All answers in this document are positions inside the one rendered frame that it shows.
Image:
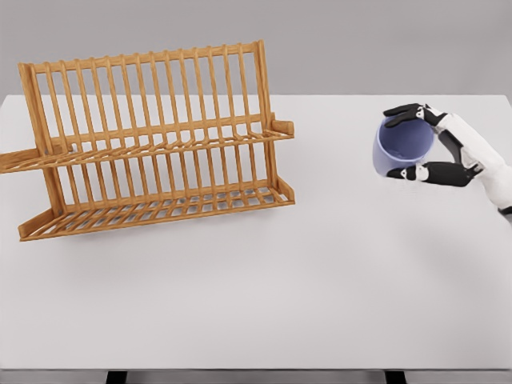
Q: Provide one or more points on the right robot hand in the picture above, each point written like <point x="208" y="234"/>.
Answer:
<point x="468" y="138"/>

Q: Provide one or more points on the lavender cup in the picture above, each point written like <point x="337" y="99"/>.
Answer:
<point x="402" y="148"/>

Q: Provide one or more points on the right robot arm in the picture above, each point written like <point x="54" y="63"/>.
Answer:
<point x="502" y="188"/>

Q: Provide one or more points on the wooden dish rack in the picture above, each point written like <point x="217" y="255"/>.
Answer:
<point x="156" y="140"/>

